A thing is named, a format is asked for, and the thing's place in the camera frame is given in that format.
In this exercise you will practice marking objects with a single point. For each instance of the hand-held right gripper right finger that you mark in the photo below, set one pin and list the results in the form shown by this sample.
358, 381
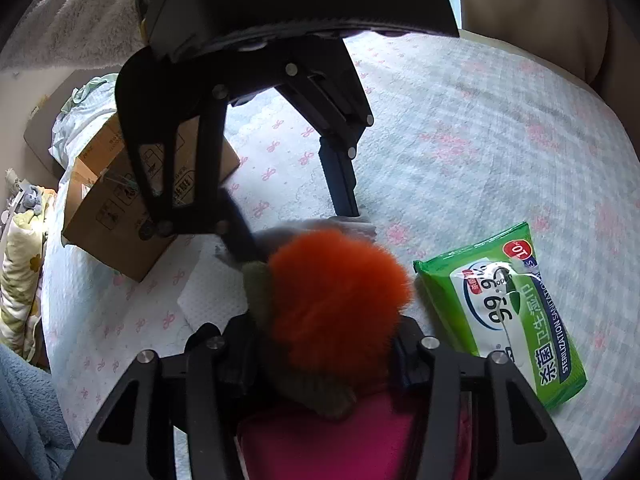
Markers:
452, 385

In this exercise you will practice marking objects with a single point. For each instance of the beige cushion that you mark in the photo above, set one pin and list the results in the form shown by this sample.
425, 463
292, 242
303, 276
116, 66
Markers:
530, 10

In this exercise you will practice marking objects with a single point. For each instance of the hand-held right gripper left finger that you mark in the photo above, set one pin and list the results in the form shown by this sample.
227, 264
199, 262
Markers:
207, 375

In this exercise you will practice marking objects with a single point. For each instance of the magenta pink cloth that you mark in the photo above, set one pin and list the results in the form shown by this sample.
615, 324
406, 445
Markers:
325, 445

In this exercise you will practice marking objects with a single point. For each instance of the white paper towel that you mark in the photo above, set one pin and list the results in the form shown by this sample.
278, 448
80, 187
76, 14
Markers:
210, 292

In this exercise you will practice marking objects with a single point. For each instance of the light green cloth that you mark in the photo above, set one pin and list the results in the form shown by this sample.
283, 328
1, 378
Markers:
75, 120

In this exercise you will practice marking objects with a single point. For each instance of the white fluffy blanket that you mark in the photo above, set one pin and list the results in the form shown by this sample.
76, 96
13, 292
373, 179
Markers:
75, 10

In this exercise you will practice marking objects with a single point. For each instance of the green wet wipes pack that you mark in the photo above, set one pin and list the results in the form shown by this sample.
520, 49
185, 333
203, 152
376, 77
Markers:
505, 320

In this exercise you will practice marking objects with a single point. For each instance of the brown cardboard box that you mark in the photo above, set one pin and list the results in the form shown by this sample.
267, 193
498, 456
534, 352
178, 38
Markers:
107, 232

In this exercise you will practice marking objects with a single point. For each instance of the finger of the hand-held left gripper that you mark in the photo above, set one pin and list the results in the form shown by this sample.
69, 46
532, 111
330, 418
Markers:
150, 160
340, 180

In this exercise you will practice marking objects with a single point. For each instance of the grey plush toy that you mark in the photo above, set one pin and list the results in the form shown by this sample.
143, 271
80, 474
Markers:
27, 197

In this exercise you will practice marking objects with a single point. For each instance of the floral yellow quilt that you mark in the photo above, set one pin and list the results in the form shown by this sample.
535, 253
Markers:
22, 270

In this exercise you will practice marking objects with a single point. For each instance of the blue fluffy blanket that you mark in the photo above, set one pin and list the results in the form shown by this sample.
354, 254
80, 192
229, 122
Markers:
25, 410

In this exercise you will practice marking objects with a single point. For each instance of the flat cardboard sheet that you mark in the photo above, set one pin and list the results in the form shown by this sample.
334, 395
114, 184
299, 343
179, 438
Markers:
42, 127

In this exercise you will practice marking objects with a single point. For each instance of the olive knit hat orange pom-pom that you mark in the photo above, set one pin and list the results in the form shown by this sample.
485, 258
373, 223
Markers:
335, 290

